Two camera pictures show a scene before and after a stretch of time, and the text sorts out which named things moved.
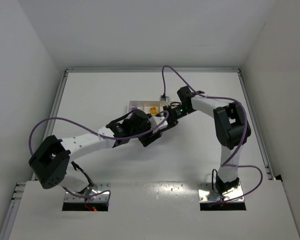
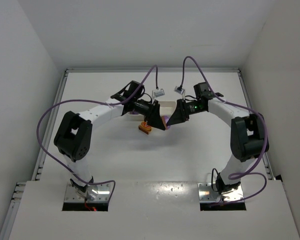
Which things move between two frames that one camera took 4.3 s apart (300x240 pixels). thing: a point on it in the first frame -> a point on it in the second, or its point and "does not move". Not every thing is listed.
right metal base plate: (205, 193) does not move
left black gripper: (150, 138) -> (153, 111)
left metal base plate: (98, 187) does not move
